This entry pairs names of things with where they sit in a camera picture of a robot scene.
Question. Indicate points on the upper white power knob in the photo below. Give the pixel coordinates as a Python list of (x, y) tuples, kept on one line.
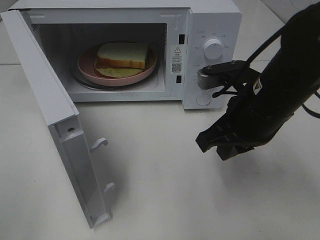
[(213, 48)]

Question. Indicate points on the round white door button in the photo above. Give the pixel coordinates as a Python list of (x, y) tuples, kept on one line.
[(203, 99)]

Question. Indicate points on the glass microwave turntable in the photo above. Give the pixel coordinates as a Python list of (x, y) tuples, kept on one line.
[(149, 83)]

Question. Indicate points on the pink plate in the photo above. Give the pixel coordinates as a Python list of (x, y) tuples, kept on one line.
[(86, 65)]

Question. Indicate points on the white warning label sticker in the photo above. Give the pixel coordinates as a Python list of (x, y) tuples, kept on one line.
[(177, 58)]

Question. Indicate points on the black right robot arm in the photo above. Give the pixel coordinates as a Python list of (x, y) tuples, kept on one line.
[(266, 89)]

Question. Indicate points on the sandwich with lettuce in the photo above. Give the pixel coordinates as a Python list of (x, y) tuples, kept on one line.
[(121, 59)]

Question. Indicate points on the white microwave oven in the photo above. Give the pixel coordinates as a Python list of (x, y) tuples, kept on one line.
[(66, 28)]

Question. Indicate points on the white microwave door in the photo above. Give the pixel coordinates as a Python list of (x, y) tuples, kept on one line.
[(61, 117)]

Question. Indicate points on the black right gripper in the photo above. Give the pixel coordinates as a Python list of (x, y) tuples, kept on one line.
[(237, 131)]

